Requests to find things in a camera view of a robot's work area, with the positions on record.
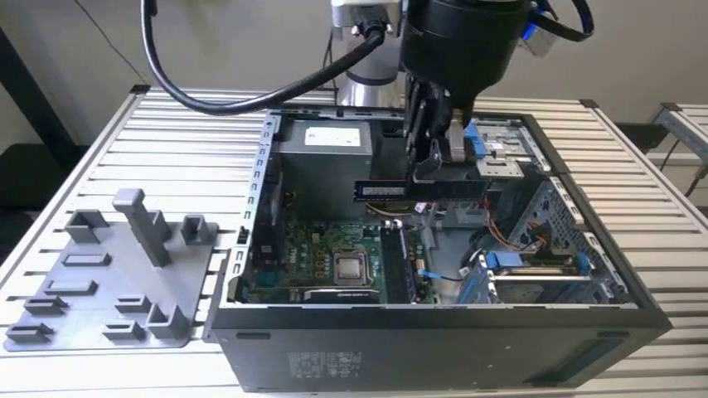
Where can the grey metal drive cage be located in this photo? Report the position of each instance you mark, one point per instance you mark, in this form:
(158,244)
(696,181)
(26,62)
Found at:
(461,215)

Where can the blue disk carrier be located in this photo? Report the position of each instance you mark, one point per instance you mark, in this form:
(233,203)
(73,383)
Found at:
(476,145)

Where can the black graphics card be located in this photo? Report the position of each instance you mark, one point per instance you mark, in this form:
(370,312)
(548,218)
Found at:
(342,295)

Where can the green motherboard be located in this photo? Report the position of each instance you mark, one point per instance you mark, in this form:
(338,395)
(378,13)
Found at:
(309,248)

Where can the grey power supply unit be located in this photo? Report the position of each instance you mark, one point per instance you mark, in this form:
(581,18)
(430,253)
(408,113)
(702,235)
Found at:
(322,166)

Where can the hard disk in blue carrier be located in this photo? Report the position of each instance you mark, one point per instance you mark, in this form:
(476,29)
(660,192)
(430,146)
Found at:
(502,262)

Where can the black PC case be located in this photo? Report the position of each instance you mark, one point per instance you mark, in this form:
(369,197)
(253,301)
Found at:
(386,352)

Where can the grey parts rack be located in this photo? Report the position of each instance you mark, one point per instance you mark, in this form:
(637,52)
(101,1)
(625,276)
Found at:
(110,282)

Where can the silver CPU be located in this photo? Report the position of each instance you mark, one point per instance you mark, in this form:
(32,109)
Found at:
(350,270)

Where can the metal slat side table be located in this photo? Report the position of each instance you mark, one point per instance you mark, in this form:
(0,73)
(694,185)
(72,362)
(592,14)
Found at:
(685,120)

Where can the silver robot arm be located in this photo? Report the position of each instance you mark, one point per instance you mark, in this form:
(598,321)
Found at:
(370,70)

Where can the small white wrist camera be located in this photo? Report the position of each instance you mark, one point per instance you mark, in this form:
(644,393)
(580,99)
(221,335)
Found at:
(538,39)

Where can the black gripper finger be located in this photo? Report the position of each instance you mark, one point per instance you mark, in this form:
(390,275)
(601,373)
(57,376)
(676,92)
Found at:
(426,161)
(461,141)

